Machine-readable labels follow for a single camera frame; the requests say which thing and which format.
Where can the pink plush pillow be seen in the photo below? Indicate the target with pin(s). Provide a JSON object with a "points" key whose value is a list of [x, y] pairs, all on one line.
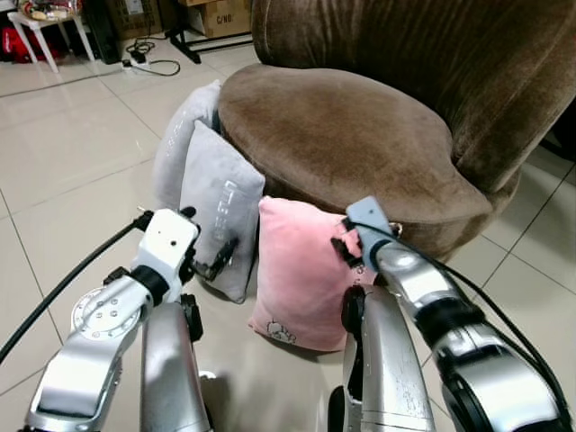
{"points": [[301, 279]]}

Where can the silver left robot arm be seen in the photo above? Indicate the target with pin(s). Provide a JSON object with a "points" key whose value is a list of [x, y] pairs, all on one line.
{"points": [[85, 351]]}

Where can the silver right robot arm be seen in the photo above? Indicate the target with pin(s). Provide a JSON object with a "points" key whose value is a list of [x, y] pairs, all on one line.
{"points": [[459, 333]]}

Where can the grey pillow with printed letters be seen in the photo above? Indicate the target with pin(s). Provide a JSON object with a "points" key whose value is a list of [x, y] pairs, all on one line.
{"points": [[225, 193]]}

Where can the plain grey pillow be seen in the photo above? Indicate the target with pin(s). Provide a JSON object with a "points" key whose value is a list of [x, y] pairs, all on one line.
{"points": [[180, 135]]}

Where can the brown velvet round sofa chair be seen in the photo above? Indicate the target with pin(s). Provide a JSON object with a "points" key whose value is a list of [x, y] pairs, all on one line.
{"points": [[360, 126]]}

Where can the black metal floor stand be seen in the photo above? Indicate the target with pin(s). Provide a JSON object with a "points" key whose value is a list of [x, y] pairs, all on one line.
{"points": [[184, 45]]}

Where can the silver left robot leg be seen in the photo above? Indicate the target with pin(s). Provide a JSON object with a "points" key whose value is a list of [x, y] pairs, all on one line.
{"points": [[171, 378]]}

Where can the silver robot leg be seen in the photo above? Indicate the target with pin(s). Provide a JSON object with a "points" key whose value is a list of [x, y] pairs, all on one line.
{"points": [[382, 369], [171, 378]]}

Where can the silver right robot leg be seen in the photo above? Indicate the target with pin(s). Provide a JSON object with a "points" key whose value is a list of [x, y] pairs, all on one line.
{"points": [[382, 369]]}

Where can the cardboard box with black print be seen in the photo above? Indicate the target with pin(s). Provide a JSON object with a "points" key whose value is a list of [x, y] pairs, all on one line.
{"points": [[220, 16]]}

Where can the plain cardboard box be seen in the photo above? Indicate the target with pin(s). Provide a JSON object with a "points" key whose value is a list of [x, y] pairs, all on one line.
{"points": [[135, 16]]}

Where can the small white table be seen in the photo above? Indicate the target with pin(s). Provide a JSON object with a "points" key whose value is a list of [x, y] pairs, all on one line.
{"points": [[45, 22]]}

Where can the red bag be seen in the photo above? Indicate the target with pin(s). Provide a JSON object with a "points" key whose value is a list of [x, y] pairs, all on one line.
{"points": [[18, 45]]}

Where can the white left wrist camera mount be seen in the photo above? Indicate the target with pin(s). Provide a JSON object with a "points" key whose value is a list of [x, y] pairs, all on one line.
{"points": [[166, 241]]}

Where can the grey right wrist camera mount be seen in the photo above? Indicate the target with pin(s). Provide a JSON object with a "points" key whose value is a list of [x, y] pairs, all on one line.
{"points": [[369, 220]]}

